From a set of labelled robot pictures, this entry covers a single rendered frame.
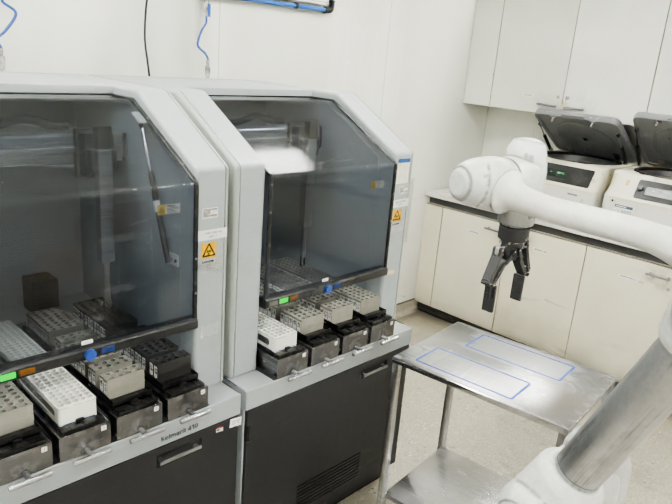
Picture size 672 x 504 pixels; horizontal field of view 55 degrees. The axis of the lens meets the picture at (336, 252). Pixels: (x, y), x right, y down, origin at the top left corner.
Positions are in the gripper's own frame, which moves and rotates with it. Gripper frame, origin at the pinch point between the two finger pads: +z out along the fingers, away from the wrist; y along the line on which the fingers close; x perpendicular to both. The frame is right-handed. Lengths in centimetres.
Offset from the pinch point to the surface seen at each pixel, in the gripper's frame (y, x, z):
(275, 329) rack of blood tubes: -10, 76, 34
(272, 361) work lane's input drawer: -17, 69, 41
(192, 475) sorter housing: -49, 66, 68
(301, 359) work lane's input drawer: -6, 66, 42
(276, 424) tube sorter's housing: -16, 66, 63
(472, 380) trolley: 22.2, 17.4, 38.0
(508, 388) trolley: 27.2, 7.4, 38.0
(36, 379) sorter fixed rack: -84, 88, 34
